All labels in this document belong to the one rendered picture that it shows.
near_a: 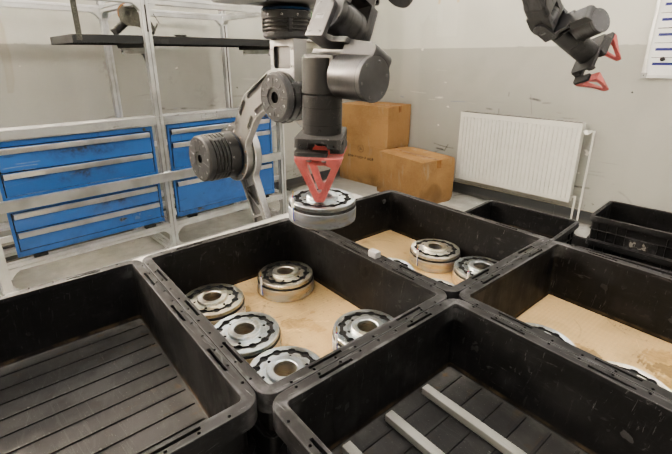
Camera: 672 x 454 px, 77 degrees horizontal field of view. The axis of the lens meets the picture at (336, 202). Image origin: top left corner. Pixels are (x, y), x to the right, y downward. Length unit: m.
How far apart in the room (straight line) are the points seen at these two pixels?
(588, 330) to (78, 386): 0.75
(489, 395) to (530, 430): 0.06
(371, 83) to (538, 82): 3.35
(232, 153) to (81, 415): 1.15
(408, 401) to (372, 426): 0.06
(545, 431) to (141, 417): 0.48
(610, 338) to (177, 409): 0.64
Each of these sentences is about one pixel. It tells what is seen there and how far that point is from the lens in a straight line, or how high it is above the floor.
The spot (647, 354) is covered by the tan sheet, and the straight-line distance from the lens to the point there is 0.80.
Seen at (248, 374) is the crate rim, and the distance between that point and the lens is 0.48.
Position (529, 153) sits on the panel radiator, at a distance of 3.79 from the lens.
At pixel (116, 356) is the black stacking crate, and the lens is 0.73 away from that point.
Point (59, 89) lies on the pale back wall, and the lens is 3.33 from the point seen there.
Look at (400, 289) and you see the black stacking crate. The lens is 0.67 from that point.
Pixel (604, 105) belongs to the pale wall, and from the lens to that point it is 3.72.
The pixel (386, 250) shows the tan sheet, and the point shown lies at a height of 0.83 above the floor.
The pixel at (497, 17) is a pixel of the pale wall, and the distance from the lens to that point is 4.03.
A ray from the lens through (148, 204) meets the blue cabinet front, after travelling 2.66.
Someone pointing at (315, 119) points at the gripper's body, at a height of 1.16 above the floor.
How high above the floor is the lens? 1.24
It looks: 19 degrees down
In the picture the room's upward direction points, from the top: straight up
